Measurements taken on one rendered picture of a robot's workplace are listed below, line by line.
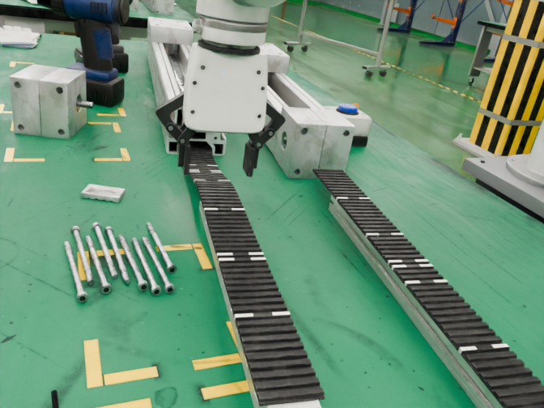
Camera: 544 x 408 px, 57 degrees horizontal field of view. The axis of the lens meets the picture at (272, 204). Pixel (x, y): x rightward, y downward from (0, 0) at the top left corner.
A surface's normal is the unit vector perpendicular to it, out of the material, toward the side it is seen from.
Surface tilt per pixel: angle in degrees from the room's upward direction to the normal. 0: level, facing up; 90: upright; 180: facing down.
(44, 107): 90
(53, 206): 0
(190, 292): 0
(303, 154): 90
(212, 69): 87
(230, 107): 88
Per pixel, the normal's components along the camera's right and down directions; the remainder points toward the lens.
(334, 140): 0.25, 0.45
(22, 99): 0.04, 0.44
